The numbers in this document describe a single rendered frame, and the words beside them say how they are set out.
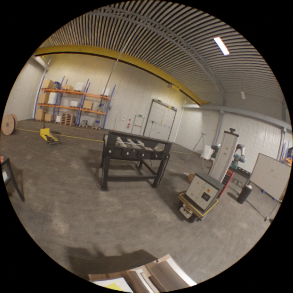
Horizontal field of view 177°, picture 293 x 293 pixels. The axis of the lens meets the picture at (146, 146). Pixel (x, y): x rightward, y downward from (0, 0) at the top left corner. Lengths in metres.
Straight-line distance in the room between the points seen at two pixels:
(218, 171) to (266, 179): 3.09
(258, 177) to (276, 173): 0.88
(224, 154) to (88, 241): 2.54
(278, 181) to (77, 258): 5.23
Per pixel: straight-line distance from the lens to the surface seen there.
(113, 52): 8.51
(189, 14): 7.48
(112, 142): 1.55
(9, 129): 6.58
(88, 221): 1.57
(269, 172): 4.72
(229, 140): 2.06
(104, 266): 1.38
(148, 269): 1.15
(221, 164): 2.05
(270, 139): 11.40
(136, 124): 11.17
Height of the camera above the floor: 1.38
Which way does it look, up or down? 12 degrees down
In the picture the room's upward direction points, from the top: 16 degrees clockwise
